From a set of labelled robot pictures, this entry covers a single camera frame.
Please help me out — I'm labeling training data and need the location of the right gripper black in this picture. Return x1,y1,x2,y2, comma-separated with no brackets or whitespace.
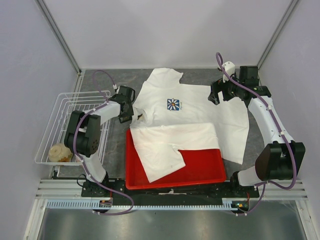
208,71,244,105

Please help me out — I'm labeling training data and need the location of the white t-shirt daisy print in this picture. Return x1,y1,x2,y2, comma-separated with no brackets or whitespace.
130,68,249,183

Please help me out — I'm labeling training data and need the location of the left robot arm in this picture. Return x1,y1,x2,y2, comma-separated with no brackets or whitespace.
64,86,136,197

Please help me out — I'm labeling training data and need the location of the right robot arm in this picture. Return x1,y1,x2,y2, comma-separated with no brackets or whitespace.
208,61,306,197

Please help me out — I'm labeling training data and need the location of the red plastic bin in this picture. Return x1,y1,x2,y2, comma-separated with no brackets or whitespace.
125,130,227,190

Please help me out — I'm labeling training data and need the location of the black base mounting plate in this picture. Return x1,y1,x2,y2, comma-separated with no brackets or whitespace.
76,174,260,206

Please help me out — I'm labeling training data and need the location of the beige ceramic bowl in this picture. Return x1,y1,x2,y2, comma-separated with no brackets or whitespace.
48,143,73,163

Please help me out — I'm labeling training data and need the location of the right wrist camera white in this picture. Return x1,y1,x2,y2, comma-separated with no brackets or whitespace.
222,61,236,83

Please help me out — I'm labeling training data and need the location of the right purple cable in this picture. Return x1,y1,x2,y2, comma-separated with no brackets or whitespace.
215,52,301,217

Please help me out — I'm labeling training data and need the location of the purple cable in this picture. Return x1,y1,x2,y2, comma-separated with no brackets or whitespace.
215,52,301,217
74,70,136,216

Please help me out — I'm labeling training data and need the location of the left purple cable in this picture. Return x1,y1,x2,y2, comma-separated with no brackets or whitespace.
74,70,136,216

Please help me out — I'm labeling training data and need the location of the white wire dish rack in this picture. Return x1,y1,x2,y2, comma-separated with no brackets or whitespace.
34,91,105,166

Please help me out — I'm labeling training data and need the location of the slotted cable duct rail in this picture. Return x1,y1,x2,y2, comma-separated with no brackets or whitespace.
45,199,238,211

